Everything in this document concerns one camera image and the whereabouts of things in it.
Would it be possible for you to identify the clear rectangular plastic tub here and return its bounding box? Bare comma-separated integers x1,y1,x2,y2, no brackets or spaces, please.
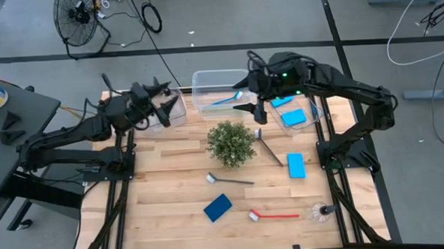
190,67,254,122

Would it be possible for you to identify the light blue sponge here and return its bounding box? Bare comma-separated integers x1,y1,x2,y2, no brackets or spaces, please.
280,108,308,128
268,95,296,109
286,151,307,180

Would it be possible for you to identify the dark grey side table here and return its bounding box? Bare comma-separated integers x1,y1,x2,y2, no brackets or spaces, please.
0,76,85,240

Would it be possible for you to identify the yellow and white cord tangle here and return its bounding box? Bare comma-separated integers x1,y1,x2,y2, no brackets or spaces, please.
96,0,128,11

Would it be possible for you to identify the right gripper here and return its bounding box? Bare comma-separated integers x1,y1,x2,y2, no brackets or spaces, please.
231,67,283,127

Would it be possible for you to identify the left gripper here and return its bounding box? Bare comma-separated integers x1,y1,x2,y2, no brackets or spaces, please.
129,80,181,130

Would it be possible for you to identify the black floor fan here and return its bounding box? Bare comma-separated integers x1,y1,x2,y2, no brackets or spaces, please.
52,0,113,62

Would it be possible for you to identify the black aluminium table frame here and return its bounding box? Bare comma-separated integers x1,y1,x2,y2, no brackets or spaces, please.
66,77,403,249

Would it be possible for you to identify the red dish brush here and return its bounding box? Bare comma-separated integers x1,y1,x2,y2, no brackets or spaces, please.
247,206,301,224

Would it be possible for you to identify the clear plastic bin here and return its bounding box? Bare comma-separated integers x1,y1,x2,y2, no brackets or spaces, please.
128,86,189,139
262,80,326,138

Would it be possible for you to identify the long black floor cable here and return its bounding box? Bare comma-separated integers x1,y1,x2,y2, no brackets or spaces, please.
128,0,182,90

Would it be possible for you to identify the coiled black cable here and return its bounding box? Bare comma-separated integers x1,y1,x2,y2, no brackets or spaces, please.
140,1,164,35

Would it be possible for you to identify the green potted plant black pot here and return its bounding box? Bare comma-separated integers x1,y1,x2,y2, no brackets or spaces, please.
205,118,258,170

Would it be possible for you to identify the grey dish brush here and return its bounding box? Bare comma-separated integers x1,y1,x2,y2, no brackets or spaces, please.
205,169,256,188
253,126,285,169

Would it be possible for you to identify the blue dish brush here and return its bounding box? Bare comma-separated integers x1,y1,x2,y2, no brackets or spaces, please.
209,89,245,107

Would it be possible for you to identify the yellow cable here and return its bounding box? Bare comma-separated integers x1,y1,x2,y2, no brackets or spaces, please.
59,103,86,120

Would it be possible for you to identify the black clamp part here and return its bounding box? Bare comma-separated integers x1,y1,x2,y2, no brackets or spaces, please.
0,128,28,146

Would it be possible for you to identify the white floor cable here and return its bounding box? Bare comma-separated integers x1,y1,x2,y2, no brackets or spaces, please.
384,0,444,67

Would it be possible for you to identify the dark blue sponge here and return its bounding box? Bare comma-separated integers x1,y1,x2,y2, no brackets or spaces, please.
202,192,235,224

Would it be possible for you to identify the small black wedge part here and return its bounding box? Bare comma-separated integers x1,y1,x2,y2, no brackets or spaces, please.
1,110,23,131

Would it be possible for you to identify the yellow-green dish brush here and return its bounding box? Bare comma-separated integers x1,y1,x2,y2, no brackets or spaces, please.
201,105,245,117

